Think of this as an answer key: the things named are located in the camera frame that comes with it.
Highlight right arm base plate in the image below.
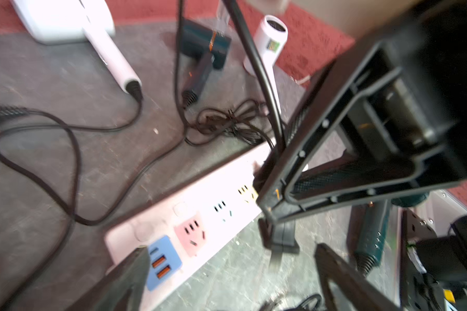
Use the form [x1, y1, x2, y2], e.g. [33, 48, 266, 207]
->
[399, 209, 447, 310]

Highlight white square hair dryer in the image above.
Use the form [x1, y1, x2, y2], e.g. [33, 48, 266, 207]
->
[12, 0, 143, 102]

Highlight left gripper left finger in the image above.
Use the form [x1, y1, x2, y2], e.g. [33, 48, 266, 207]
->
[67, 246, 150, 310]

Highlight white power strip coloured sockets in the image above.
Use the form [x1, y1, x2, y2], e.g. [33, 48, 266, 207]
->
[105, 143, 271, 310]

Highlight black cord of green dryer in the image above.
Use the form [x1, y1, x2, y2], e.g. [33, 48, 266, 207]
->
[182, 98, 275, 150]

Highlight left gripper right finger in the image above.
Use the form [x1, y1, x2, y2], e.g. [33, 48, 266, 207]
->
[315, 243, 399, 310]

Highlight white round hair dryer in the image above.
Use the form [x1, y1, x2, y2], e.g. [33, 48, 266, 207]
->
[254, 15, 289, 113]

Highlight black cord of pink dryer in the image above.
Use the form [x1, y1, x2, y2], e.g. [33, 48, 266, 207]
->
[0, 110, 83, 311]

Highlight dark green hair dryer back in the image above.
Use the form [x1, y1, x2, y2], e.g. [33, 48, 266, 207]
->
[179, 19, 232, 108]

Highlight black cord of white square dryer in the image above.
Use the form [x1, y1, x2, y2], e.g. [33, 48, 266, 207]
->
[221, 0, 300, 269]

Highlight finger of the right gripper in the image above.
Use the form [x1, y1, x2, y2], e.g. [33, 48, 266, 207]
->
[256, 1, 467, 224]

